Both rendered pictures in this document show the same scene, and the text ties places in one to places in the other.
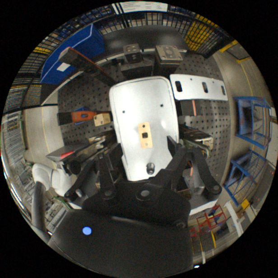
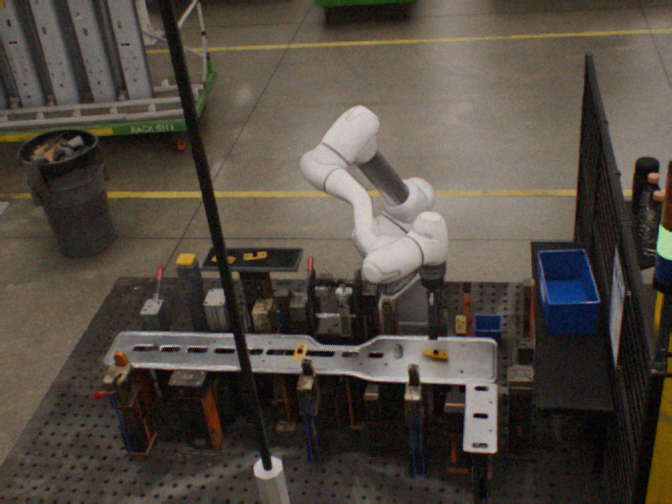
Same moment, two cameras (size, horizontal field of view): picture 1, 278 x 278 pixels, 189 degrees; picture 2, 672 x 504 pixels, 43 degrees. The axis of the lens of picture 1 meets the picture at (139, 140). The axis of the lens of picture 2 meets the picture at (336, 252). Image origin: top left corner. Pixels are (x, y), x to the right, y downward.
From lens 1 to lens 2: 265 cm
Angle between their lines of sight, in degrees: 46
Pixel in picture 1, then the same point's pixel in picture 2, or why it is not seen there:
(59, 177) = not seen: hidden behind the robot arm
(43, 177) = (410, 211)
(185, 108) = (454, 395)
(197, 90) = (475, 405)
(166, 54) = (515, 369)
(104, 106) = not seen: hidden behind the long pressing
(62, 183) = not seen: hidden behind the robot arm
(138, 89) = (483, 358)
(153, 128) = (439, 362)
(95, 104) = (501, 359)
